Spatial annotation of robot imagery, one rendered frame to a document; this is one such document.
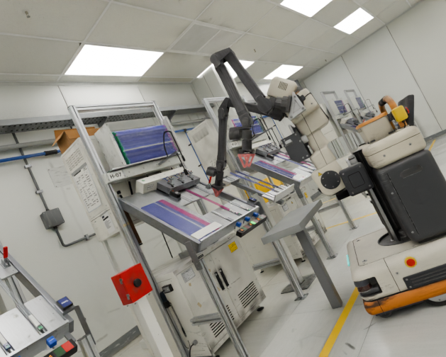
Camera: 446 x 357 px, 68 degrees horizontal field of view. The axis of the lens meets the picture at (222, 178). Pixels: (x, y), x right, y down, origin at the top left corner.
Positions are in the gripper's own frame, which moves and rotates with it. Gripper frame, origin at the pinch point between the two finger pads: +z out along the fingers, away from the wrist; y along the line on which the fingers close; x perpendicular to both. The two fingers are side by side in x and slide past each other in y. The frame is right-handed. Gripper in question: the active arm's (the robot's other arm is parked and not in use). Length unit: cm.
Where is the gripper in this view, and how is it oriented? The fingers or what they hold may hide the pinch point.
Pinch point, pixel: (217, 195)
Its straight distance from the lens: 246.7
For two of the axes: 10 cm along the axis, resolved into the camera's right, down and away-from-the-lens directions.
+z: -1.2, 9.0, 4.1
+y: -5.8, 2.8, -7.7
